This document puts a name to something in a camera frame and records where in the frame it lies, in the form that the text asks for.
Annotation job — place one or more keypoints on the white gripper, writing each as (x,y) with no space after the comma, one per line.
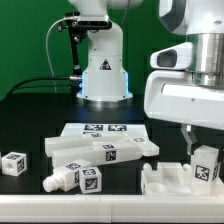
(171,96)

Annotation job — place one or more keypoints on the white chair seat part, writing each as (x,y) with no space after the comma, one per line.
(169,178)

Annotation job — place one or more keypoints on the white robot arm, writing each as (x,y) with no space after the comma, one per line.
(200,21)

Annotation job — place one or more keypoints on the white flat chair back panel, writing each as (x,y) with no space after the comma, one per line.
(82,128)

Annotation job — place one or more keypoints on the white long side bar lower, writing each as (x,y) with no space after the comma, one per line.
(102,153)

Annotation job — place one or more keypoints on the white long side bar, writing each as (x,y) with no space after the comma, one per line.
(64,142)
(102,153)

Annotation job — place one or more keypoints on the white cube nut with tag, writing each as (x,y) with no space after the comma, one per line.
(90,180)

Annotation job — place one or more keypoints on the white long side bar upper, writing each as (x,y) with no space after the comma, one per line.
(64,142)

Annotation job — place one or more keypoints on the white cube nut far left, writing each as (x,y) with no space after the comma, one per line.
(14,163)

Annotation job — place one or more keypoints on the white L-shaped border fence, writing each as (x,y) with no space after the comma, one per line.
(155,208)

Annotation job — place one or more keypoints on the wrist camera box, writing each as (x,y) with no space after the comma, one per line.
(178,57)

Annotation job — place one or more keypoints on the black camera on stand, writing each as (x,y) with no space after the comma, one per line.
(77,23)

